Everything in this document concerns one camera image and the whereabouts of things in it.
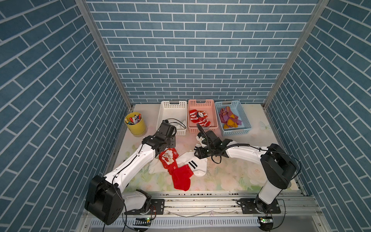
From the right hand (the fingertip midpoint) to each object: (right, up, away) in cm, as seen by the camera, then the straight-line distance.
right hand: (197, 154), depth 88 cm
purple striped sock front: (+23, +21, +17) cm, 36 cm away
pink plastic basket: (+11, +32, +32) cm, 46 cm away
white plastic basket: (-17, +27, +27) cm, 42 cm away
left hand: (-14, +9, -4) cm, 17 cm away
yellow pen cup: (-41, +19, +5) cm, 45 cm away
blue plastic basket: (+34, +30, +31) cm, 55 cm away
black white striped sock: (0, -8, 0) cm, 8 cm away
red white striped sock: (+2, +22, +17) cm, 28 cm away
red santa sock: (-10, -11, -4) cm, 15 cm away
